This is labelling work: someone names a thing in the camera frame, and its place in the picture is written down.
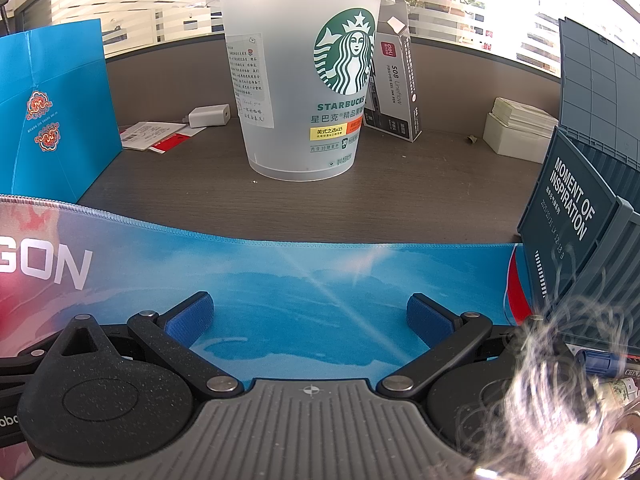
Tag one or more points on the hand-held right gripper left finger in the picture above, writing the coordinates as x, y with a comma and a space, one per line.
190, 317

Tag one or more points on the white paper slip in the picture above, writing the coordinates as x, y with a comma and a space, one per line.
147, 134

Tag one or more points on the grey pen box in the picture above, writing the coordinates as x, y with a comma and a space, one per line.
397, 90

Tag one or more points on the white charger adapter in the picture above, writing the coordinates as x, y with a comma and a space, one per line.
210, 116

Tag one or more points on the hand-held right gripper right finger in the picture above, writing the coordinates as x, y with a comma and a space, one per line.
430, 312

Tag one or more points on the white card box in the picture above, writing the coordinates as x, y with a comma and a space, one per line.
515, 130

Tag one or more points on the blue paper bag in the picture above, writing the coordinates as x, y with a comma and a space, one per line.
55, 120

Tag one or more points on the large clear plastic cup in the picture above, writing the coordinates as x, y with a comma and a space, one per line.
295, 85

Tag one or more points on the grey fluffy pompom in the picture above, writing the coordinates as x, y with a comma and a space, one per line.
545, 400

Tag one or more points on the red white card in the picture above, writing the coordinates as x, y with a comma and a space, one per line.
172, 142

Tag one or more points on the printed desk mat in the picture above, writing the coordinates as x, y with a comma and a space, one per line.
300, 270

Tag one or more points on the blue container box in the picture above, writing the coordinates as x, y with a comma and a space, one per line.
600, 90

